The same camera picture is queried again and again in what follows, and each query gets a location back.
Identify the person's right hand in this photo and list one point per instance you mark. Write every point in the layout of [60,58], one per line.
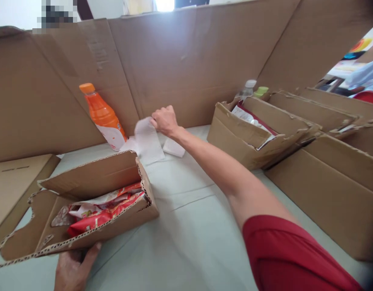
[166,120]

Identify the person's left hand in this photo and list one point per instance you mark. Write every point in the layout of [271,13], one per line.
[72,271]

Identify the person's right fingers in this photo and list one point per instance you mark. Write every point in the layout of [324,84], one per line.
[157,114]

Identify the white tissue strip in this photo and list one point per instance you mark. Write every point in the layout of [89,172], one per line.
[145,142]

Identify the torn cardboard box with flap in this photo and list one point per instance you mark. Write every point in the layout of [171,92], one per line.
[92,179]

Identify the folded white tissue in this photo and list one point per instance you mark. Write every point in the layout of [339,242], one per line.
[173,148]

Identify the orange soda bottle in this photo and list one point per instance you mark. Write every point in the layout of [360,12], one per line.
[105,119]

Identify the large brown cardboard sheet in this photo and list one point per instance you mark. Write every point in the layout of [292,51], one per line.
[313,39]
[44,91]
[192,60]

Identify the torn brown cardboard box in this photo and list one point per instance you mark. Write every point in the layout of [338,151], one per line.
[356,106]
[310,110]
[235,139]

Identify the clear bottle with white cap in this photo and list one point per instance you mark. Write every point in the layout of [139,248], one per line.
[247,90]

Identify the pale table cloth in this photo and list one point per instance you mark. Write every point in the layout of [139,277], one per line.
[189,206]

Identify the red and white snack packet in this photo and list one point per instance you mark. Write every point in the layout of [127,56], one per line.
[255,121]

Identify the bottle with green cap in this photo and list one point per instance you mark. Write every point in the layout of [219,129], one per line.
[261,91]

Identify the pile of red snack packets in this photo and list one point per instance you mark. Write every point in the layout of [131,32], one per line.
[104,209]

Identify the flat cardboard piece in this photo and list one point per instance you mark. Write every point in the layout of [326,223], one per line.
[14,182]

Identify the wooden stool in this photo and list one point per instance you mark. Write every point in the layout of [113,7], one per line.
[329,83]

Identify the large plain cardboard box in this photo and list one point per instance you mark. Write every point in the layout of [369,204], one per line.
[331,188]

